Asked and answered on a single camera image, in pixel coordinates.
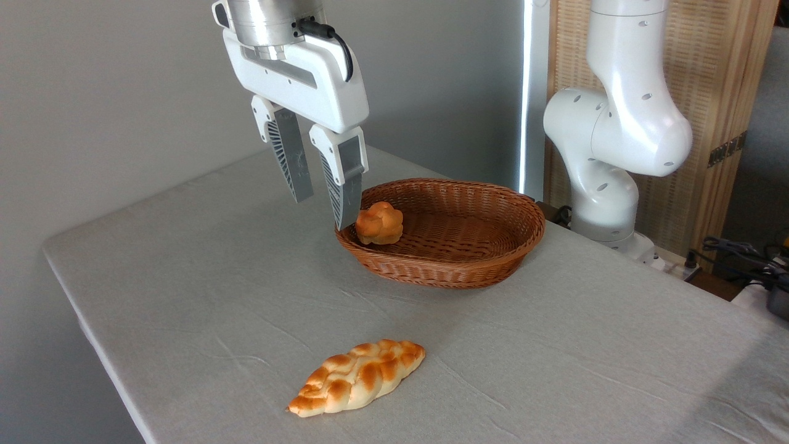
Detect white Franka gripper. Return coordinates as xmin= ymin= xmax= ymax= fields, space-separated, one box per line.
xmin=213 ymin=1 xmax=370 ymax=232

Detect long braided bread loaf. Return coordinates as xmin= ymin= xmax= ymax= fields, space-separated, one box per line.
xmin=286 ymin=339 xmax=427 ymax=418

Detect small round knotted bread roll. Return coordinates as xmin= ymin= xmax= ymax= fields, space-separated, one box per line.
xmin=355 ymin=201 xmax=404 ymax=245

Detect brown oval wicker basket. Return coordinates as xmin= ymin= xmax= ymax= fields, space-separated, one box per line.
xmin=335 ymin=178 xmax=547 ymax=289

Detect black clamp behind basket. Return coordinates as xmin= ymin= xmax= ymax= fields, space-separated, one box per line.
xmin=536 ymin=200 xmax=574 ymax=229

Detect grey tablecloth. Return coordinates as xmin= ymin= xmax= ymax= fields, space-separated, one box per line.
xmin=42 ymin=143 xmax=789 ymax=444

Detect wooden woven folding screen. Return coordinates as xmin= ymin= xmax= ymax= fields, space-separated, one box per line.
xmin=546 ymin=0 xmax=780 ymax=260

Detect black metal screen hinge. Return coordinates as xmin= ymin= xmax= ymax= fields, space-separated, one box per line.
xmin=707 ymin=131 xmax=748 ymax=168

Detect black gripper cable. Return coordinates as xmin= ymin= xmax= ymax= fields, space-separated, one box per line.
xmin=298 ymin=17 xmax=354 ymax=83

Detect silver vertical post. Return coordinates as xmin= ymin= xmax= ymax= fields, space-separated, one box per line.
xmin=518 ymin=0 xmax=550 ymax=201

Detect tangled black cables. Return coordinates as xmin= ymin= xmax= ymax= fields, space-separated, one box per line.
xmin=687 ymin=236 xmax=789 ymax=290

